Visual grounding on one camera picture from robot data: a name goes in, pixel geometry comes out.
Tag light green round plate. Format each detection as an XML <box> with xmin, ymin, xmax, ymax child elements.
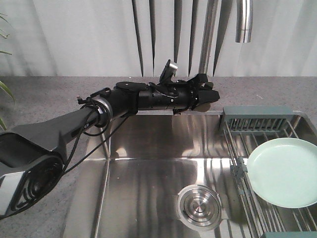
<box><xmin>247</xmin><ymin>138</ymin><xmax>317</xmax><ymax>208</ymax></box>

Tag metal dish drying rack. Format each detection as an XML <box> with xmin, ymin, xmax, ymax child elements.
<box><xmin>218</xmin><ymin>106</ymin><xmax>317</xmax><ymax>238</ymax></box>

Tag white pleated curtain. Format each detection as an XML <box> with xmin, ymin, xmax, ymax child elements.
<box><xmin>0</xmin><ymin>0</ymin><xmax>317</xmax><ymax>76</ymax></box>

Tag stainless steel faucet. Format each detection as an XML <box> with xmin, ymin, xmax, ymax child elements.
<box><xmin>198</xmin><ymin>0</ymin><xmax>254</xmax><ymax>77</ymax></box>

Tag green potted plant leaves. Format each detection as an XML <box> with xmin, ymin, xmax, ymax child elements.
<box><xmin>0</xmin><ymin>13</ymin><xmax>16</xmax><ymax>131</ymax></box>

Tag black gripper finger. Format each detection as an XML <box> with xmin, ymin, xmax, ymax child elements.
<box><xmin>192</xmin><ymin>90</ymin><xmax>219</xmax><ymax>111</ymax></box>

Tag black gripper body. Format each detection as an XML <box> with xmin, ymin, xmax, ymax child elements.
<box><xmin>137</xmin><ymin>73</ymin><xmax>213</xmax><ymax>115</ymax></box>

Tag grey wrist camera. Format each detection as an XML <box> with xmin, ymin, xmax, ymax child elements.
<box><xmin>159</xmin><ymin>59</ymin><xmax>178</xmax><ymax>85</ymax></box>

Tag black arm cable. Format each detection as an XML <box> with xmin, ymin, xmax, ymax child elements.
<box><xmin>14</xmin><ymin>89</ymin><xmax>129</xmax><ymax>211</ymax></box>

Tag stainless steel sink basin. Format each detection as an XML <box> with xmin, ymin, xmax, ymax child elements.
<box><xmin>63</xmin><ymin>112</ymin><xmax>251</xmax><ymax>238</ymax></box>

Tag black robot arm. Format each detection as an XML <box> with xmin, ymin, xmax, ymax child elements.
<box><xmin>0</xmin><ymin>74</ymin><xmax>220</xmax><ymax>219</ymax></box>

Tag steel faucet lever handle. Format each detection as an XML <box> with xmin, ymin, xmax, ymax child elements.
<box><xmin>194</xmin><ymin>103</ymin><xmax>211</xmax><ymax>113</ymax></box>

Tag round steel sink drain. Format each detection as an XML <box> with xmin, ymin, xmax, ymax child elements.
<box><xmin>175</xmin><ymin>184</ymin><xmax>222</xmax><ymax>232</ymax></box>

